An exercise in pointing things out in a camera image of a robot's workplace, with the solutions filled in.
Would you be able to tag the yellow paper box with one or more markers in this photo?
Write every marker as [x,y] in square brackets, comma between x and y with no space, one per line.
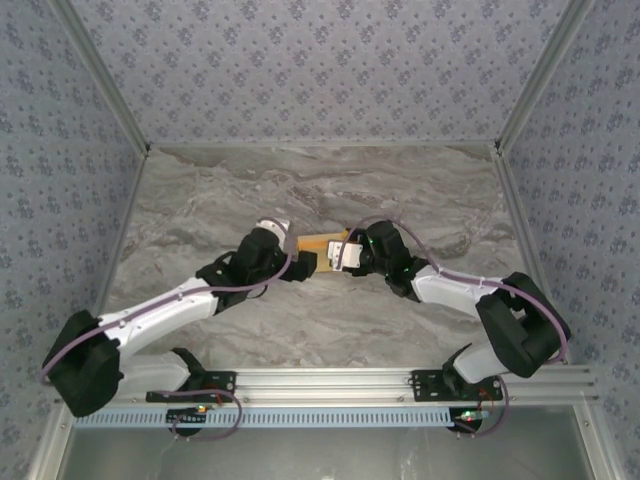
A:
[315,250]

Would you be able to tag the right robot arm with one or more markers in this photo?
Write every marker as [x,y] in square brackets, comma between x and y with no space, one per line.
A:
[450,290]

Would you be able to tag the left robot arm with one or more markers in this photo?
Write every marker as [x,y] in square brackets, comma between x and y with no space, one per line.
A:
[160,312]

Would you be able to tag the left controller board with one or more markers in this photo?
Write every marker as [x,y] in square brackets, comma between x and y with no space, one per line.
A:
[187,415]

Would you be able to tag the controller board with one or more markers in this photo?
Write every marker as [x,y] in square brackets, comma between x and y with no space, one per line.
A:
[470,417]
[187,415]

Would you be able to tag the right controller board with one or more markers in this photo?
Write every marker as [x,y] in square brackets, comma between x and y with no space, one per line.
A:
[470,417]

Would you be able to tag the grey metal panel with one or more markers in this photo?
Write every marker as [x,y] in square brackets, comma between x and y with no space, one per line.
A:
[325,452]

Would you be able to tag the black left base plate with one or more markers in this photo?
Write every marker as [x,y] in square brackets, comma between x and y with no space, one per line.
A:
[220,387]

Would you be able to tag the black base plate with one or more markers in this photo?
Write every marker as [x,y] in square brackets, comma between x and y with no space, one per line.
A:
[430,385]
[220,387]

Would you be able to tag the aluminium right side rail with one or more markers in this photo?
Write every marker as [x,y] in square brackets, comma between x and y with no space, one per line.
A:
[520,220]

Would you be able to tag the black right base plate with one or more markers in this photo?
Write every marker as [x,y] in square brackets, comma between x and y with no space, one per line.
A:
[430,385]

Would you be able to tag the aluminium frame rail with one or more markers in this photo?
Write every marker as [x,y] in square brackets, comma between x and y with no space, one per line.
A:
[325,382]

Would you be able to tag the aluminium left side rail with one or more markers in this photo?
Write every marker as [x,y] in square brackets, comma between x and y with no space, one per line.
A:
[120,230]

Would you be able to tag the aluminium right frame post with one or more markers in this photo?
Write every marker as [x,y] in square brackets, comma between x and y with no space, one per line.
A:
[542,75]

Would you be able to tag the aluminium frame post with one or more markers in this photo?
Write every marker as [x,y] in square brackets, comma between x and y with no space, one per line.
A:
[102,75]
[542,75]

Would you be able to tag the aluminium left frame post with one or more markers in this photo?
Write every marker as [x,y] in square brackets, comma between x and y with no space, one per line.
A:
[102,75]

